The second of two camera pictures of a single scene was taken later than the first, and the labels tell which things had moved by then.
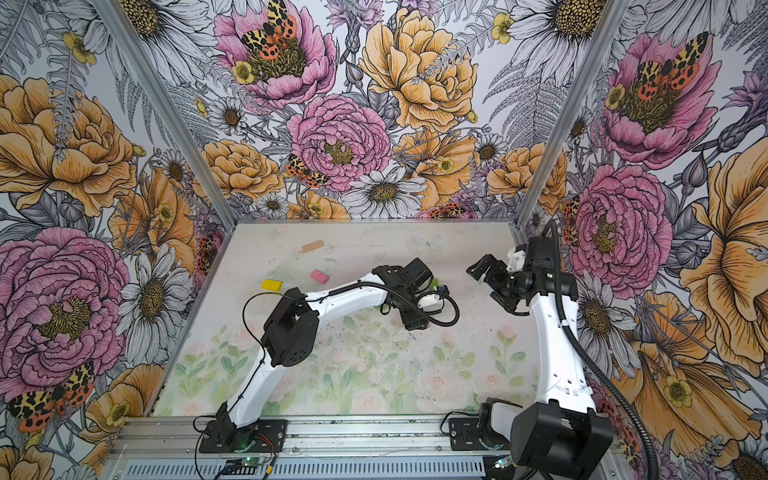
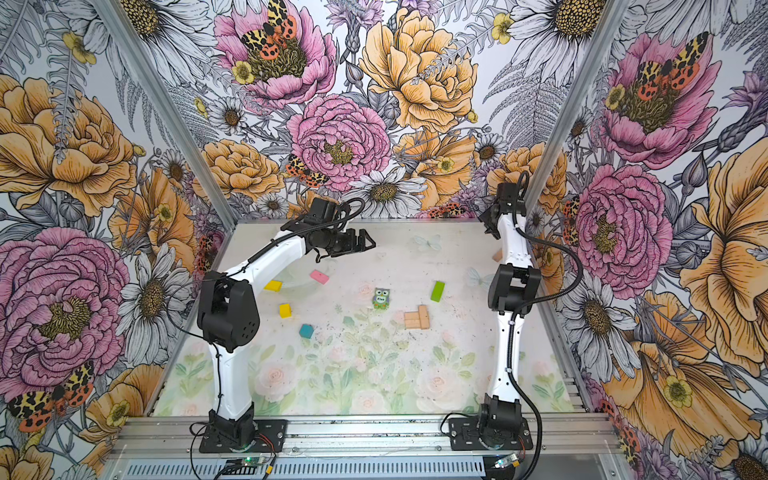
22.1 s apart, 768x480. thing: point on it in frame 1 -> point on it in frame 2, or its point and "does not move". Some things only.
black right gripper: [492, 278] -> [485, 216]
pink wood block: [320, 276] does not move
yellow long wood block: [268, 284] does not move
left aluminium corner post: [119, 23] does not move
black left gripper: [414, 319] -> [351, 246]
